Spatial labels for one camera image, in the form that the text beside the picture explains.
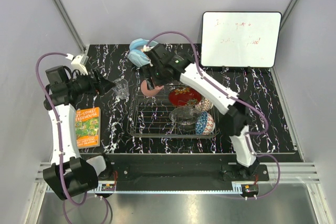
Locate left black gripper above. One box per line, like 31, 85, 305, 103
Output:
67, 68, 116, 97

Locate clear plastic tumbler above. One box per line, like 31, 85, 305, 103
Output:
112, 78, 129, 100

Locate pink plastic cup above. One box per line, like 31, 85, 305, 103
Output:
140, 80, 164, 97

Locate red floral lacquer bowl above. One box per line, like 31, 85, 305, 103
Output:
168, 86, 202, 106

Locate black wire dish rack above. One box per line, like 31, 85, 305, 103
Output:
128, 84, 220, 138

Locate clear glass bowl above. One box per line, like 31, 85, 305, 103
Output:
169, 106, 201, 125

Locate beige patterned bowl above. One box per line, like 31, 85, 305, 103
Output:
195, 97, 213, 112

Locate blue triangle pattern bowl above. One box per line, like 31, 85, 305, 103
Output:
195, 112, 215, 135

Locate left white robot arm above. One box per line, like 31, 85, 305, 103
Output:
43, 66, 115, 200

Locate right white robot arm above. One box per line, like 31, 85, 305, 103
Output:
141, 59, 257, 180

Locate light blue headphones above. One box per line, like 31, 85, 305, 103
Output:
128, 38, 150, 68

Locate orange treehouse book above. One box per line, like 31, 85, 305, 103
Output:
75, 107, 101, 149

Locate white dry-erase board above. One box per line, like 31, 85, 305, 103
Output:
201, 11, 282, 68

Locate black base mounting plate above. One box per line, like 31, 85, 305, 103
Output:
106, 153, 269, 182

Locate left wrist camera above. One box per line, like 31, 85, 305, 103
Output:
45, 66, 70, 93

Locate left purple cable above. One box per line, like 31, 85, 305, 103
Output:
35, 51, 113, 223

